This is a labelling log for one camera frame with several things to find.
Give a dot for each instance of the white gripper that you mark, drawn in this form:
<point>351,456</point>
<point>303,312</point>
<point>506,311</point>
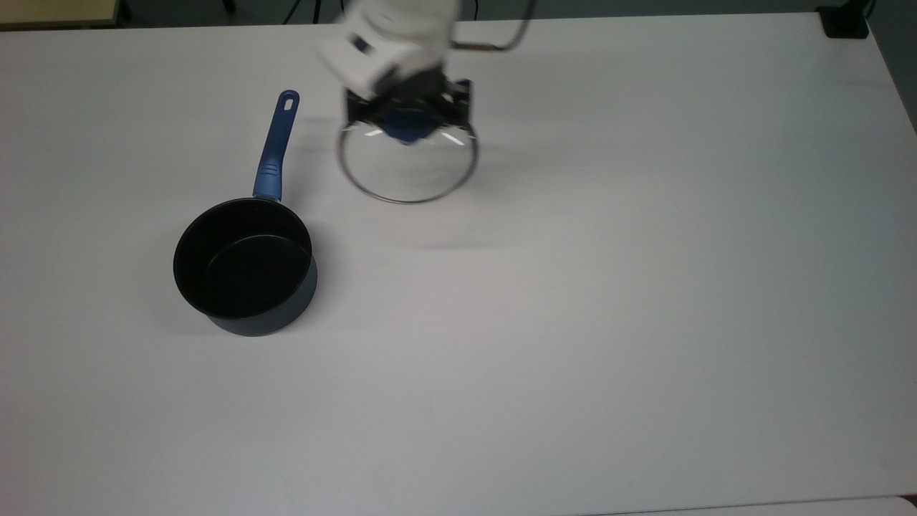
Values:
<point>376,61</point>

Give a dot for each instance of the glass lid with blue knob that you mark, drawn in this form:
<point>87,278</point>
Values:
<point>408,172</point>

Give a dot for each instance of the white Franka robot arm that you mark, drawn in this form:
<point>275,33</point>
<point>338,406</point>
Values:
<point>405,18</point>

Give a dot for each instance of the light wooden table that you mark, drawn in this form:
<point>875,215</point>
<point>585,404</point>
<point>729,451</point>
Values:
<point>57,11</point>

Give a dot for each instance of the black box at table corner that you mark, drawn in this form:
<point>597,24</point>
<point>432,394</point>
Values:
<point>844,21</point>

